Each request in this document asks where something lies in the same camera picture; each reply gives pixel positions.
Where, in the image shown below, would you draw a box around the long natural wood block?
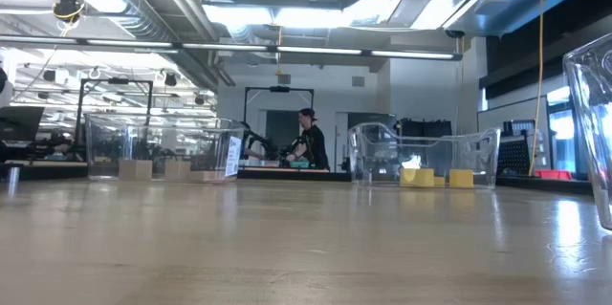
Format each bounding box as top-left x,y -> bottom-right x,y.
188,170 -> 227,184

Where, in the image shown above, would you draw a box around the yellow arch block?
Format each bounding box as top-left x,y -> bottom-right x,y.
399,167 -> 436,188

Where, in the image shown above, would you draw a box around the natural wood cube block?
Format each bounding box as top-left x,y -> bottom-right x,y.
118,159 -> 154,183

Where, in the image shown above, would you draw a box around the person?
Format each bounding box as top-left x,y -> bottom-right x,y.
285,107 -> 331,171

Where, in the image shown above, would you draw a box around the background wooden table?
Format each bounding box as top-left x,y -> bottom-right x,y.
237,165 -> 331,175

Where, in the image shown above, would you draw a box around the long ceiling light bar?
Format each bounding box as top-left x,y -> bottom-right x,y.
0,34 -> 464,61

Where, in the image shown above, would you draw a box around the clear plastic bin with label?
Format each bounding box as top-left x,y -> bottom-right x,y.
83,112 -> 247,185

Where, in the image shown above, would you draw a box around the black pegboard panel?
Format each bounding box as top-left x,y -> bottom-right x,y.
496,132 -> 533,177

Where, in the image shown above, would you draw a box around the red storage bins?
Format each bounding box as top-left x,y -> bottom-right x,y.
534,168 -> 574,182

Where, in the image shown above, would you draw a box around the black computer monitor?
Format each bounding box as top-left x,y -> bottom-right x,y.
0,105 -> 45,144

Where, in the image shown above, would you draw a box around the black background station frame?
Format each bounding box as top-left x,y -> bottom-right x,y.
75,77 -> 154,153
243,86 -> 316,168

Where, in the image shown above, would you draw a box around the yellow power cable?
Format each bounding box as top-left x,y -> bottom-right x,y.
527,0 -> 546,177

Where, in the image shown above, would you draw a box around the black ceiling cable reel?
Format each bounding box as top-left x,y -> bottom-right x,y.
51,0 -> 86,24

